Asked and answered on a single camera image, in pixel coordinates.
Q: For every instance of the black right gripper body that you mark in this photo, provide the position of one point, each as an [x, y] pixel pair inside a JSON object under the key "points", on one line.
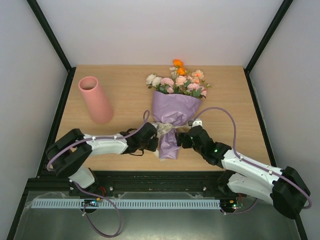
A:
{"points": [[184, 140]]}

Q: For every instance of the black frame post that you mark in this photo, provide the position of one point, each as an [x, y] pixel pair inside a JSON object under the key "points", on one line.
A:
{"points": [[42, 20], [277, 19]]}

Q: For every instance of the left black frame post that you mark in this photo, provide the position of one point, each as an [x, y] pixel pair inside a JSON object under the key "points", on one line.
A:
{"points": [[42, 20]]}

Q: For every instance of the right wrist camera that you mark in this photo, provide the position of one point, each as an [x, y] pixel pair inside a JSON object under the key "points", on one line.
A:
{"points": [[195, 122]]}

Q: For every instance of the right black frame post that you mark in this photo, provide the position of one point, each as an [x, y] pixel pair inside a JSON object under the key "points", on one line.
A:
{"points": [[277, 19]]}

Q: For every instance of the white slotted cable duct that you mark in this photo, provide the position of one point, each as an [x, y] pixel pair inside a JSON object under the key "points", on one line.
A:
{"points": [[128, 204]]}

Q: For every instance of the purple flower bouquet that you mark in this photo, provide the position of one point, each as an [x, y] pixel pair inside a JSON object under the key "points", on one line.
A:
{"points": [[176, 99]]}

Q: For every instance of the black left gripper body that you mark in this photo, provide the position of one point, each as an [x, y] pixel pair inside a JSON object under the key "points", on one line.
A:
{"points": [[150, 147]]}

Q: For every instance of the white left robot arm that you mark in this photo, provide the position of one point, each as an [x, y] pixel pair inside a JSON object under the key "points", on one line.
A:
{"points": [[67, 155]]}

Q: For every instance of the pink cylindrical vase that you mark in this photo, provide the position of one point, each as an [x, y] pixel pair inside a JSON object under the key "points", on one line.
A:
{"points": [[96, 101]]}

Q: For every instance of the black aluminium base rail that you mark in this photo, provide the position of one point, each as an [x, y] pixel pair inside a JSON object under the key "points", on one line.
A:
{"points": [[110, 183]]}

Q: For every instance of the cream ribbon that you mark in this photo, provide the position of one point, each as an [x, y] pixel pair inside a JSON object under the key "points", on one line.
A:
{"points": [[162, 128]]}

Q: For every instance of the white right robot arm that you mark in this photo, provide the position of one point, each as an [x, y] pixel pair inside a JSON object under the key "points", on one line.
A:
{"points": [[284, 189]]}

